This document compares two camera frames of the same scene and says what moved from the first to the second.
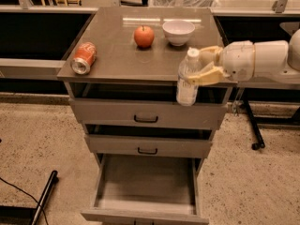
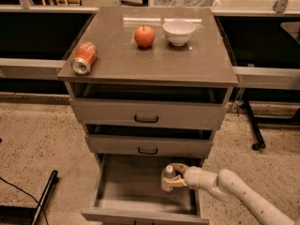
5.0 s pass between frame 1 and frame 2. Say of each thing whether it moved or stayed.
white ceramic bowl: stayed
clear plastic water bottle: moved
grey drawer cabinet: stayed
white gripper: moved
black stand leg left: stayed
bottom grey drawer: stayed
